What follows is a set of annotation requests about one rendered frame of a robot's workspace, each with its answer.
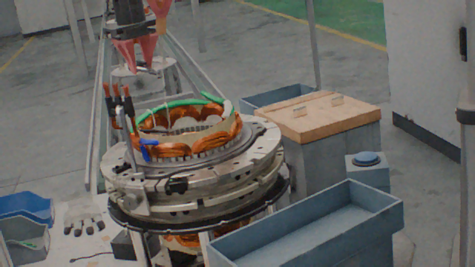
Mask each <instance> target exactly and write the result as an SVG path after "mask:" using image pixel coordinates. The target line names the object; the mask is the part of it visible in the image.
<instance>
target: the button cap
mask: <svg viewBox="0 0 475 267"><path fill-rule="evenodd" d="M377 160H378V154H377V153H375V152H373V151H361V152H358V153H357V154H356V155H355V162H357V163H363V164H365V163H372V162H375V161H377Z"/></svg>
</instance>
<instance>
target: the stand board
mask: <svg viewBox="0 0 475 267"><path fill-rule="evenodd" d="M340 95H343V94H340V93H336V92H335V93H333V94H330V95H327V96H322V97H318V98H316V99H314V100H311V101H307V102H302V103H300V104H296V105H291V106H289V107H285V108H281V109H277V110H274V111H272V112H269V113H263V108H258V109H256V110H254V115H255V116H259V117H262V118H264V119H268V122H269V123H270V122H273V123H274V124H275V125H277V126H278V127H279V128H280V130H281V134H282V135H284V136H286V137H288V138H290V139H292V140H294V141H295V142H296V143H298V144H300V145H303V144H306V143H309V142H312V141H314V140H317V139H321V138H324V137H326V136H331V135H333V134H338V133H341V132H344V131H345V130H348V129H351V128H355V127H358V126H361V125H365V124H368V123H371V122H375V121H378V120H380V119H381V108H378V107H376V106H375V105H371V104H369V103H366V102H362V101H359V100H357V99H353V98H350V97H347V96H345V95H344V104H342V105H338V106H334V107H331V101H330V99H331V97H333V98H334V96H340ZM305 105H306V107H307V115H305V116H301V117H298V118H294V117H293V111H292V109H293V108H299V107H302V106H305Z"/></svg>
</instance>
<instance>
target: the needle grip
mask: <svg viewBox="0 0 475 267"><path fill-rule="evenodd" d="M156 1H157V3H156V4H157V6H158V7H159V8H160V9H161V10H162V8H163V5H164V3H165V0H156ZM156 31H157V34H160V35H162V34H165V33H166V17H165V18H157V17H156Z"/></svg>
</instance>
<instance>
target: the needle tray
mask: <svg viewBox="0 0 475 267"><path fill-rule="evenodd" d="M403 228H404V205H403V199H400V198H398V197H395V196H393V195H391V194H388V193H385V192H383V191H380V190H378V189H376V188H372V187H370V186H368V185H365V184H362V183H360V182H357V181H355V180H353V179H346V180H344V181H342V182H340V183H336V184H334V185H332V186H330V187H329V188H327V189H325V190H323V191H320V192H318V193H316V194H313V195H311V196H309V197H307V198H306V199H304V200H301V201H299V202H296V203H294V204H292V205H290V206H287V207H286V208H284V209H282V210H280V211H276V212H275V213H273V214H270V215H268V216H265V217H264V218H263V219H261V220H258V221H255V222H253V223H251V224H248V225H245V226H244V227H242V228H239V229H237V230H236V231H233V232H232V233H230V234H227V235H225V236H222V237H219V238H217V239H216V240H213V241H211V242H208V243H206V244H205V245H206V253H207V257H208V261H209V267H359V259H358V254H359V253H361V252H363V251H365V250H367V249H369V248H370V247H372V246H374V245H375V244H376V243H379V242H381V241H382V240H384V239H386V238H388V237H390V236H391V235H392V234H394V233H396V232H397V231H399V230H401V229H403Z"/></svg>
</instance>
